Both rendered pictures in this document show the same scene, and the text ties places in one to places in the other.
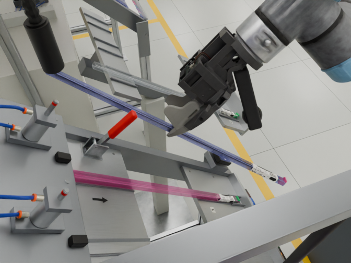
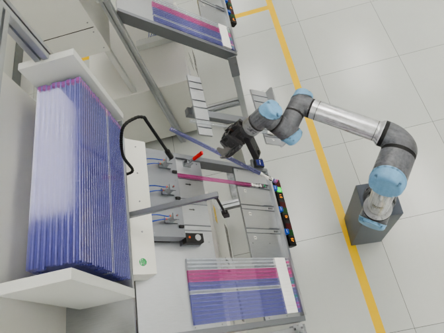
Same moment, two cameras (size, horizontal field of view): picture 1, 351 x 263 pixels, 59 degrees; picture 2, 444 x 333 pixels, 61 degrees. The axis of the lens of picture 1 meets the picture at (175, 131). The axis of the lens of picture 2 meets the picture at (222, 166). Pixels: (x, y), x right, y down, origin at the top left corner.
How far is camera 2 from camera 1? 1.04 m
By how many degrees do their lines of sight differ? 20
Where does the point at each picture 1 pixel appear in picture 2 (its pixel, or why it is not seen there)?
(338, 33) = (279, 129)
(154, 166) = (218, 168)
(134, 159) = (207, 165)
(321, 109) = (400, 108)
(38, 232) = (167, 195)
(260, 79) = (351, 76)
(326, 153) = not seen: hidden behind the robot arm
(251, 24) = (246, 122)
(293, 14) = (258, 123)
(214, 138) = not seen: hidden behind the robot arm
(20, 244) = (163, 197)
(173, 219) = not seen: hidden behind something
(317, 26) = (269, 127)
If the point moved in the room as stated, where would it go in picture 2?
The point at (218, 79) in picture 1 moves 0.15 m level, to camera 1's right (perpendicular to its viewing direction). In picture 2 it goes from (235, 141) to (273, 143)
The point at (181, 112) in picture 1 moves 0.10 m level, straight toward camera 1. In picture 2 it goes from (223, 150) to (218, 172)
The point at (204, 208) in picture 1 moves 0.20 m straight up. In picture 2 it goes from (239, 189) to (232, 172)
